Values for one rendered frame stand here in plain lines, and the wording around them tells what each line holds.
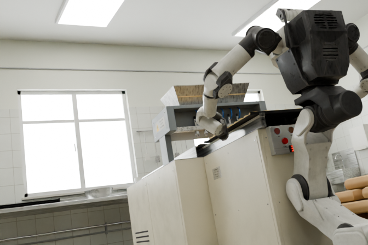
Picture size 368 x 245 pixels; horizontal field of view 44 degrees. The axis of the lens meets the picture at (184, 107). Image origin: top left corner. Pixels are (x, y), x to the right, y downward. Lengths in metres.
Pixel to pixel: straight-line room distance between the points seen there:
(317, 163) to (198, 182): 0.90
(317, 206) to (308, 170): 0.16
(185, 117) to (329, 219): 1.26
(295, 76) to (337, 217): 0.62
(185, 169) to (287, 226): 0.82
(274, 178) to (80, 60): 4.29
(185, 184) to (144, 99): 3.57
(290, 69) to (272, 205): 0.64
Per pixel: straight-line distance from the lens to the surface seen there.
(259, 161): 2.22
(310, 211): 2.09
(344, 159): 7.47
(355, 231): 1.88
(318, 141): 2.12
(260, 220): 2.30
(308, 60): 1.98
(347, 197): 6.26
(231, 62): 2.00
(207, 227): 2.78
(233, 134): 2.45
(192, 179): 2.77
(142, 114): 6.13
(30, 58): 5.98
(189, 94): 2.95
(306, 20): 1.99
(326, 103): 1.95
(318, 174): 2.15
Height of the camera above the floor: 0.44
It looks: 15 degrees up
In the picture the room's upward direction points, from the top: 9 degrees counter-clockwise
